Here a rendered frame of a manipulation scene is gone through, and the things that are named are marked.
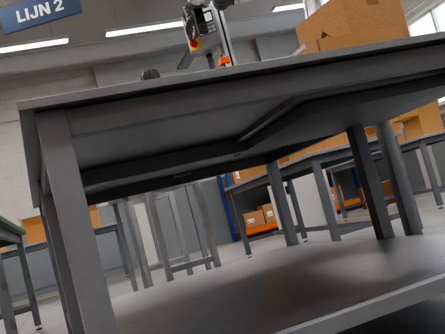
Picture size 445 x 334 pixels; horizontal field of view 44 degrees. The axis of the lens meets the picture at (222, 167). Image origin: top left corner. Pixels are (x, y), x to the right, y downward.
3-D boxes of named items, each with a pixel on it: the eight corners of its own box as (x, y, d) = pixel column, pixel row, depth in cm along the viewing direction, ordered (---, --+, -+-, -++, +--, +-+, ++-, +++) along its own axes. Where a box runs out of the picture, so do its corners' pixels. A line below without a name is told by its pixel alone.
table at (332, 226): (242, 259, 591) (224, 189, 597) (308, 240, 614) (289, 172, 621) (338, 261, 381) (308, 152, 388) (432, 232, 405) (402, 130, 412)
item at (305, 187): (279, 235, 832) (259, 157, 843) (311, 225, 861) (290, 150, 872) (306, 230, 771) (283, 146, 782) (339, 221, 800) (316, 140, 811)
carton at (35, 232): (22, 246, 716) (16, 218, 719) (26, 246, 758) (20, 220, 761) (57, 237, 727) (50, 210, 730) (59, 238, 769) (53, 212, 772)
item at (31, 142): (33, 209, 306) (32, 205, 306) (273, 153, 357) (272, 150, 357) (18, 111, 109) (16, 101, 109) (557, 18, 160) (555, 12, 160)
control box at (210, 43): (197, 58, 272) (187, 22, 274) (228, 47, 268) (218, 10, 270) (189, 54, 263) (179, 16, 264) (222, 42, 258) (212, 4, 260)
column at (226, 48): (244, 138, 259) (208, 4, 264) (252, 136, 260) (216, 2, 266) (247, 136, 255) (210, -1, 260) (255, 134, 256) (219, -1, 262)
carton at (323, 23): (314, 96, 206) (295, 27, 208) (365, 87, 215) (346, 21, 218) (361, 68, 178) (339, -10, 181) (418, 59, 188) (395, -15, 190)
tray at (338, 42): (273, 90, 165) (269, 77, 165) (346, 76, 173) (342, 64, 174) (320, 54, 137) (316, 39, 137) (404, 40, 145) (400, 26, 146)
